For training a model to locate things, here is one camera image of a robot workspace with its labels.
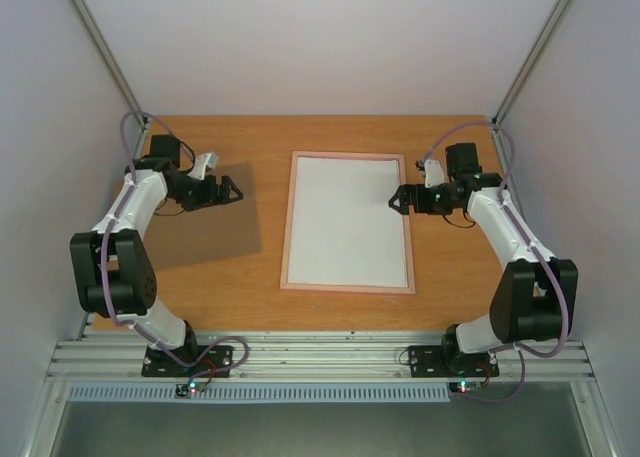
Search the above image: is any pink picture frame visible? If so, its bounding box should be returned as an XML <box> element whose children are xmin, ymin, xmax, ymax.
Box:
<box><xmin>280</xmin><ymin>151</ymin><xmax>416</xmax><ymax>295</ymax></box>

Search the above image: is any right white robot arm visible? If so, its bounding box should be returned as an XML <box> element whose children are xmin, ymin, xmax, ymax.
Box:
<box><xmin>389</xmin><ymin>143</ymin><xmax>579</xmax><ymax>375</ymax></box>

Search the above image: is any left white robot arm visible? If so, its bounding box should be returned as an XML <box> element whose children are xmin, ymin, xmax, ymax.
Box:
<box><xmin>70</xmin><ymin>134</ymin><xmax>243</xmax><ymax>375</ymax></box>

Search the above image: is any right controller board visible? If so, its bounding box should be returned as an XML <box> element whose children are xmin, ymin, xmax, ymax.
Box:
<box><xmin>449</xmin><ymin>380</ymin><xmax>485</xmax><ymax>394</ymax></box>

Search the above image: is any controller board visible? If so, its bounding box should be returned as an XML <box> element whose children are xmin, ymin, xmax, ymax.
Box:
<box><xmin>174</xmin><ymin>382</ymin><xmax>208</xmax><ymax>398</ymax></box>
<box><xmin>449</xmin><ymin>380</ymin><xmax>485</xmax><ymax>394</ymax></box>

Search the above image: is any left controller board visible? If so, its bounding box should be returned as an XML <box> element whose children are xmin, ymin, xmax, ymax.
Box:
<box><xmin>174</xmin><ymin>382</ymin><xmax>208</xmax><ymax>398</ymax></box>

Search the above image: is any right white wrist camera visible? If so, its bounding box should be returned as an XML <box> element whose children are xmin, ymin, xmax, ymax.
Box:
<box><xmin>416</xmin><ymin>159</ymin><xmax>446</xmax><ymax>188</ymax></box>

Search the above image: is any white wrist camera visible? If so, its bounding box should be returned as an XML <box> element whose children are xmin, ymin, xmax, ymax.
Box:
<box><xmin>189</xmin><ymin>152</ymin><xmax>219</xmax><ymax>181</ymax></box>
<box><xmin>416</xmin><ymin>159</ymin><xmax>446</xmax><ymax>188</ymax></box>

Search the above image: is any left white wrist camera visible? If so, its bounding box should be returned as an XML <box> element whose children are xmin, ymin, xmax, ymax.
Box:
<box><xmin>189</xmin><ymin>152</ymin><xmax>219</xmax><ymax>181</ymax></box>

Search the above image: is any brown frame backing board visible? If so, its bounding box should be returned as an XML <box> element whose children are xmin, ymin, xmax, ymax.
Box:
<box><xmin>143</xmin><ymin>161</ymin><xmax>262</xmax><ymax>272</ymax></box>

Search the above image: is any left aluminium corner post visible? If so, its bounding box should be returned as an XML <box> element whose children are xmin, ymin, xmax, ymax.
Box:
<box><xmin>54</xmin><ymin>0</ymin><xmax>151</xmax><ymax>128</ymax></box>

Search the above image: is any aluminium corner post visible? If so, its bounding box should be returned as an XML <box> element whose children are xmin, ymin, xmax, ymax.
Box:
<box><xmin>489</xmin><ymin>0</ymin><xmax>589</xmax><ymax>128</ymax></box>
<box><xmin>54</xmin><ymin>0</ymin><xmax>151</xmax><ymax>128</ymax></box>

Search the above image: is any right aluminium corner post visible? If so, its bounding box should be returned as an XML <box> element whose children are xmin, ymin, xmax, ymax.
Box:
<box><xmin>489</xmin><ymin>0</ymin><xmax>589</xmax><ymax>128</ymax></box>

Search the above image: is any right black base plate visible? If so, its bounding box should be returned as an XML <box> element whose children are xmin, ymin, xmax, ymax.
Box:
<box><xmin>407</xmin><ymin>345</ymin><xmax>500</xmax><ymax>379</ymax></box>

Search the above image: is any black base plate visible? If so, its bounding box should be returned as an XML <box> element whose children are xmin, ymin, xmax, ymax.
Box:
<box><xmin>407</xmin><ymin>345</ymin><xmax>500</xmax><ymax>379</ymax></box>
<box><xmin>141</xmin><ymin>345</ymin><xmax>234</xmax><ymax>378</ymax></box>

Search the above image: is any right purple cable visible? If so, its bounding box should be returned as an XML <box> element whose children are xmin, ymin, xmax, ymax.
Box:
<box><xmin>417</xmin><ymin>121</ymin><xmax>571</xmax><ymax>403</ymax></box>

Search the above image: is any purple cable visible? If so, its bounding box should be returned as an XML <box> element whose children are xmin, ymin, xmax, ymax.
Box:
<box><xmin>417</xmin><ymin>121</ymin><xmax>571</xmax><ymax>403</ymax></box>
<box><xmin>99</xmin><ymin>110</ymin><xmax>250</xmax><ymax>378</ymax></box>

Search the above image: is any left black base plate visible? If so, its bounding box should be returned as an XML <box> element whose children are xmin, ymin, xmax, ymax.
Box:
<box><xmin>141</xmin><ymin>345</ymin><xmax>234</xmax><ymax>378</ymax></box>

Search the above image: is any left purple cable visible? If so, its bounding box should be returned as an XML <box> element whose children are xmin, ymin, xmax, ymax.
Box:
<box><xmin>99</xmin><ymin>110</ymin><xmax>250</xmax><ymax>378</ymax></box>

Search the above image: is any aluminium rail base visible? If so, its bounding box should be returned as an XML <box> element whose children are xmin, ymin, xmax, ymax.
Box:
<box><xmin>47</xmin><ymin>329</ymin><xmax>596</xmax><ymax>382</ymax></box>

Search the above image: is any grey slotted cable duct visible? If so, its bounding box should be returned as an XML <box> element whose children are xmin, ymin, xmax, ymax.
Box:
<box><xmin>67</xmin><ymin>383</ymin><xmax>450</xmax><ymax>405</ymax></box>

